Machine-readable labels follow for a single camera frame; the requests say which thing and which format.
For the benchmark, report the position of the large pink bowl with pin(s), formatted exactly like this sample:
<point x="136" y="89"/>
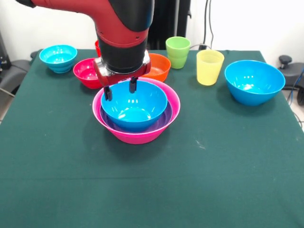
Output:
<point x="140" y="139"/>

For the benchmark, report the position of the medium blue bowl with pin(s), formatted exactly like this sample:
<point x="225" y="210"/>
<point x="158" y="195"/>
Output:
<point x="254" y="85"/>
<point x="142" y="104"/>

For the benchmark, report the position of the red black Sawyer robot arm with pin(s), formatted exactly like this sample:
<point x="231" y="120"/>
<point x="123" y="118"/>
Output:
<point x="114" y="23"/>

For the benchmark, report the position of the purple shallow bowl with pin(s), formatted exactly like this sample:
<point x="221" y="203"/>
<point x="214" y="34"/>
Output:
<point x="166" y="116"/>

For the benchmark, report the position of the yellow cup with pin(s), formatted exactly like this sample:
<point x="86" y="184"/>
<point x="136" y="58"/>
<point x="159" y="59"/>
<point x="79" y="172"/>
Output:
<point x="210" y="71"/>

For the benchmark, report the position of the small crimson bowl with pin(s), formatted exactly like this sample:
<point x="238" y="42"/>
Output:
<point x="85" y="73"/>

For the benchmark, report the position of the green cup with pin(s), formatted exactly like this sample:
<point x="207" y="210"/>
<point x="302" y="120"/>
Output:
<point x="177" y="58"/>

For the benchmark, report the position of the small orange bowl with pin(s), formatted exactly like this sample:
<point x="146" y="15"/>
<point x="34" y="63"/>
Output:
<point x="159" y="69"/>

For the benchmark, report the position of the small blue bowl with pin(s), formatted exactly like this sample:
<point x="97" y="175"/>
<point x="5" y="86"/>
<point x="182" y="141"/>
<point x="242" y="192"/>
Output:
<point x="58" y="55"/>
<point x="60" y="70"/>

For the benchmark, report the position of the dark green tablecloth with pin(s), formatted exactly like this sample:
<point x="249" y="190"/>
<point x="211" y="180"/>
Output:
<point x="152" y="190"/>

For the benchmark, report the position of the red cup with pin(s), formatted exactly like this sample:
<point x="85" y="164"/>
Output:
<point x="97" y="48"/>

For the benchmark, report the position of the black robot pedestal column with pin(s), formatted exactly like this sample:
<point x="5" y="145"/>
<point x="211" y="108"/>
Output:
<point x="171" y="23"/>

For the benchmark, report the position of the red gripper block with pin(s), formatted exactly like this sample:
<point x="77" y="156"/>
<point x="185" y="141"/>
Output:
<point x="104" y="78"/>

